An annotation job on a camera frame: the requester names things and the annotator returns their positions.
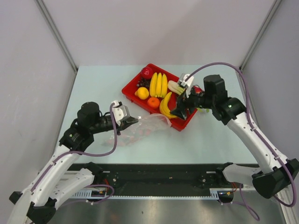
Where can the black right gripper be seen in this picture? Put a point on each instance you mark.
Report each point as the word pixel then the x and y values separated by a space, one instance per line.
pixel 183 100

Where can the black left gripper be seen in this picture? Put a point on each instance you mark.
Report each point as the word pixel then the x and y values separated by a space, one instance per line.
pixel 125 123

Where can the curved yellow banana bunch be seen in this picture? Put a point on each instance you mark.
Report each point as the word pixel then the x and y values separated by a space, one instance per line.
pixel 164 107

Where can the green celery stalk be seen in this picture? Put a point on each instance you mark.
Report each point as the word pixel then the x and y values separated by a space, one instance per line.
pixel 174 87

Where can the red apple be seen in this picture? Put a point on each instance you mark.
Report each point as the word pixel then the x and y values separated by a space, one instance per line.
pixel 196 91

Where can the clear pink-dotted zip bag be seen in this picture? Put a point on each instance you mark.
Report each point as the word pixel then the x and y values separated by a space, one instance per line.
pixel 146 126

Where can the orange fruit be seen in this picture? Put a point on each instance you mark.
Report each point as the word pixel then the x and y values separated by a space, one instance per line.
pixel 153 102

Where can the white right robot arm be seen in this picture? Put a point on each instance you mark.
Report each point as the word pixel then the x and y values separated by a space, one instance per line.
pixel 275 171

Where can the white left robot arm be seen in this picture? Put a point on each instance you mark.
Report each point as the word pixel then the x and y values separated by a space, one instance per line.
pixel 40 200

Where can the straight yellow banana bunch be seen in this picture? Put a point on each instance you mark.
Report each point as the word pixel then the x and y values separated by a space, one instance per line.
pixel 158 85

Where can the red plastic tray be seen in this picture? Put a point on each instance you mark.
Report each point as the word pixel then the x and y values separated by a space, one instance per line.
pixel 130 89

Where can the yellow lemon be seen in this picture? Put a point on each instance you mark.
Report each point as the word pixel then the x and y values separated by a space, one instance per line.
pixel 142 93

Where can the dark grape bunch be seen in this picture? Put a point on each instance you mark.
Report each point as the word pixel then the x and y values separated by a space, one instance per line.
pixel 143 83

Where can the red pomegranate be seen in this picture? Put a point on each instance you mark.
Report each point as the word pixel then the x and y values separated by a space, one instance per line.
pixel 147 73

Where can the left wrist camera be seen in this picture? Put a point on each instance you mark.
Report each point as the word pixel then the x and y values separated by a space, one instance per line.
pixel 120 111

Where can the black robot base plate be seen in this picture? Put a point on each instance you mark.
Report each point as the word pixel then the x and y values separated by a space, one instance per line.
pixel 167 181

